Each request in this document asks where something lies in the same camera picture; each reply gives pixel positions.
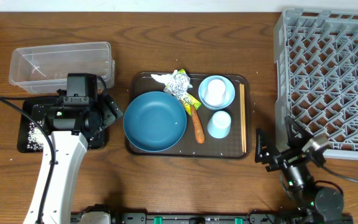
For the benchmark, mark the crumpled aluminium foil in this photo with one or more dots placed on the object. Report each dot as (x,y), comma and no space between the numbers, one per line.
(179,84)

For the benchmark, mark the wooden chopstick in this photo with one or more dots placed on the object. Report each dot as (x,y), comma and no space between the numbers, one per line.
(241,108)
(244,144)

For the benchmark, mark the orange carrot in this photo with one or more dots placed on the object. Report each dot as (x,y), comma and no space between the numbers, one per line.
(199,134)

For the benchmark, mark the pile of white rice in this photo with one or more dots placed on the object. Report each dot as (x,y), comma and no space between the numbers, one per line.
(35,139)

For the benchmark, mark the grey dishwasher rack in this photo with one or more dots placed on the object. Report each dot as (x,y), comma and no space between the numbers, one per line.
(316,56)

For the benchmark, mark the light blue cup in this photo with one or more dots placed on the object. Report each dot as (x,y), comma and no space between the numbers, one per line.
(219,125)

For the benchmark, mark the brown serving tray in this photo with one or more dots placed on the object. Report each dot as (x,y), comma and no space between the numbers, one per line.
(229,147)

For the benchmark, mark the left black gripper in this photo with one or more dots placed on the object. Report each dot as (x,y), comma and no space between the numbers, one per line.
(111,115)

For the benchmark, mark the crumpled white tissue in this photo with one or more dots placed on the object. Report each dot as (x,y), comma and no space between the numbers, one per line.
(164,78)

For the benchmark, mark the small light blue saucer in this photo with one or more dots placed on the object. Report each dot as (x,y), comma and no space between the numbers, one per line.
(228,97)

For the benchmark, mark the wooden chopstick right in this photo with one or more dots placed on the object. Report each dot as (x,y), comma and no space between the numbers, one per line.
(244,144)

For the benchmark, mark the clear plastic bin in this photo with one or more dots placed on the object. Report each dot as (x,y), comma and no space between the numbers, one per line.
(44,69)

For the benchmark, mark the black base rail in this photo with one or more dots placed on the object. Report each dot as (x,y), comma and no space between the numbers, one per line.
(102,214)

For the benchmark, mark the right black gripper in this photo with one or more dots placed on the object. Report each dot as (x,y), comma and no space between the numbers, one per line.
(286,157)

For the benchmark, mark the white cup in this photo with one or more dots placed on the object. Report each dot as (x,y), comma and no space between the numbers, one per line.
(214,92)

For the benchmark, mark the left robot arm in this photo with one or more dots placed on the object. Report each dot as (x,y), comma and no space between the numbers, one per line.
(62,155)

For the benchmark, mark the large blue plate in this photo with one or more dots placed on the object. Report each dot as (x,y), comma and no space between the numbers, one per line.
(154,121)

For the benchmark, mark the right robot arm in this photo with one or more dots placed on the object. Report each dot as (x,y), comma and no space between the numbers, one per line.
(314,203)

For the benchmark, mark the wooden chopstick left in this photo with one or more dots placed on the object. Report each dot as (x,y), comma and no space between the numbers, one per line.
(241,108)

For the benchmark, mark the black plastic tray bin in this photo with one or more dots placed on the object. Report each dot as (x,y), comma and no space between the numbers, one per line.
(97,142)

